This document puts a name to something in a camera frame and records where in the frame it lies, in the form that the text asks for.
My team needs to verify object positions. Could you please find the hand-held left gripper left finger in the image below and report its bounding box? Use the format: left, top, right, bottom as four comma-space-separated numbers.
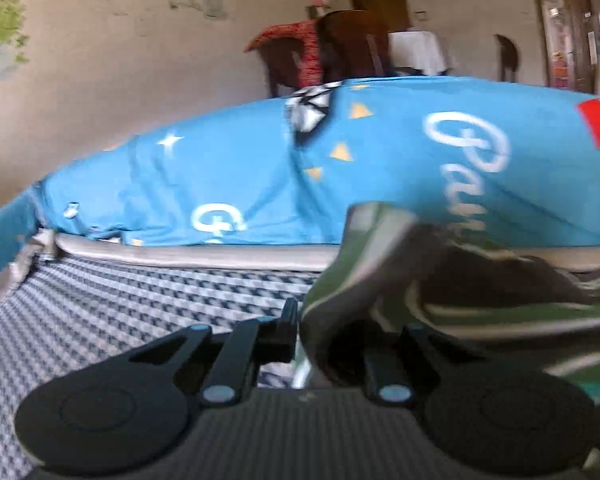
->
130, 299, 299, 405

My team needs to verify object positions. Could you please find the green plant wall sticker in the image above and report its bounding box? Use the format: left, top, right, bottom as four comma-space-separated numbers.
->
0, 0, 31, 83

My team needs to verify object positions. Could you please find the black chair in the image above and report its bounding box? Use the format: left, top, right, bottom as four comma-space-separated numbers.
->
492, 34, 521, 83

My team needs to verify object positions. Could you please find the houndstooth sofa seat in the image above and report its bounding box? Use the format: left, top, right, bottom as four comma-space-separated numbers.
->
0, 230, 600, 466

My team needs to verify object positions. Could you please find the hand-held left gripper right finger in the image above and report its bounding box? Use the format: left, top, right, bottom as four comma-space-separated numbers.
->
362, 326, 441, 406

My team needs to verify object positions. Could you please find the blue printed blanket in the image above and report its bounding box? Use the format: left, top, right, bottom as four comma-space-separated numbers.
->
32, 76, 600, 248

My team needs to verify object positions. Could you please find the brown wooden chair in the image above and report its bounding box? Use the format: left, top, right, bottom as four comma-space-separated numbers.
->
260, 10, 396, 98

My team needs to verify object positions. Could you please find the wooden doorway frame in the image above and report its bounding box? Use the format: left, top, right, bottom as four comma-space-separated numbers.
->
525, 0, 600, 93

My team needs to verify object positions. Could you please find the green brown striped t-shirt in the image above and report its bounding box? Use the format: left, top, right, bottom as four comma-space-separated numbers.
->
297, 201, 600, 406

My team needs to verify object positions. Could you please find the table with white tablecloth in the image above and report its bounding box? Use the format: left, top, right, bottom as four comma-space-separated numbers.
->
387, 30, 453, 76

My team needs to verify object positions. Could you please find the red patterned cloth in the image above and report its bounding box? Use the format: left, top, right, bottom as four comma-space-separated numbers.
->
245, 20, 326, 91

